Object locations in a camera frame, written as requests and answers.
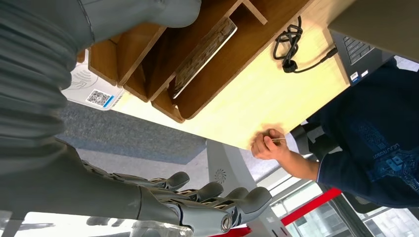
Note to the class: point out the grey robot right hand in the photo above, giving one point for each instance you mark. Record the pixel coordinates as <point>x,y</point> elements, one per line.
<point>82,196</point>

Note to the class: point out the white card reader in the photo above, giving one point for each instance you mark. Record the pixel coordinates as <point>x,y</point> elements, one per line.
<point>88,95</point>

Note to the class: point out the person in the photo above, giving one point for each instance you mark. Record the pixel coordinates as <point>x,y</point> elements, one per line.
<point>376,137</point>

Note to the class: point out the grey kiosk stand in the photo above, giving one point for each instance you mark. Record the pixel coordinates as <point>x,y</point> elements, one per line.
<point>226,170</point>

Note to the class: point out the red floor tape line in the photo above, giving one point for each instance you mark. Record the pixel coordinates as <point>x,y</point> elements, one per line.
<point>307,204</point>

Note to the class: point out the wooden compartment organizer box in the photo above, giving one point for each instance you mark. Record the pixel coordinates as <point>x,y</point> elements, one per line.
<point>229,65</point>

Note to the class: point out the grey laptop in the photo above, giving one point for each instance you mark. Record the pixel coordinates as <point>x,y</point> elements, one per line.
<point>356,52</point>

